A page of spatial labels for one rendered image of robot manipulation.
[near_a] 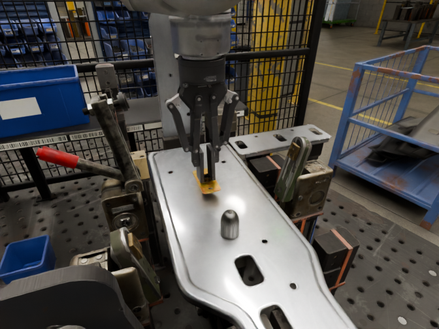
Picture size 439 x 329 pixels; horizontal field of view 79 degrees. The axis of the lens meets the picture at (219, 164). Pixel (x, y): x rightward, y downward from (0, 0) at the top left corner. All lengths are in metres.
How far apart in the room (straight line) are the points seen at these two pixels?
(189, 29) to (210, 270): 0.34
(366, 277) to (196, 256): 0.56
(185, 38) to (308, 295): 0.39
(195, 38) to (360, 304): 0.71
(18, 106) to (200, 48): 0.56
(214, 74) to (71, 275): 0.32
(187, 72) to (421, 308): 0.77
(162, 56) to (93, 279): 0.57
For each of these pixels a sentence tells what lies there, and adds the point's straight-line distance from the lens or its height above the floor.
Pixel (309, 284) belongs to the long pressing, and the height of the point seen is 1.00.
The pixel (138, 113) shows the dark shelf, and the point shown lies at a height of 1.03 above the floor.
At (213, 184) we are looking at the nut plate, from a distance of 0.54.
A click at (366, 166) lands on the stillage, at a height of 0.16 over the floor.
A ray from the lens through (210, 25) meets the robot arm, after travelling 0.40.
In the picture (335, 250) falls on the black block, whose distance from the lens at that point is 0.49.
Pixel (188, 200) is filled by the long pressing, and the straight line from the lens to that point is 0.53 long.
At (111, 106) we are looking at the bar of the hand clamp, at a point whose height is 1.20.
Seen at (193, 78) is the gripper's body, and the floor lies 1.24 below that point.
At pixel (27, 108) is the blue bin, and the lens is 0.85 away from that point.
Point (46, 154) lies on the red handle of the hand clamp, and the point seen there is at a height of 1.14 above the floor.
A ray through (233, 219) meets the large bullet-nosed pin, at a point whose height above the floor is 1.04.
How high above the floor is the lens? 1.35
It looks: 33 degrees down
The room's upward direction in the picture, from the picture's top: straight up
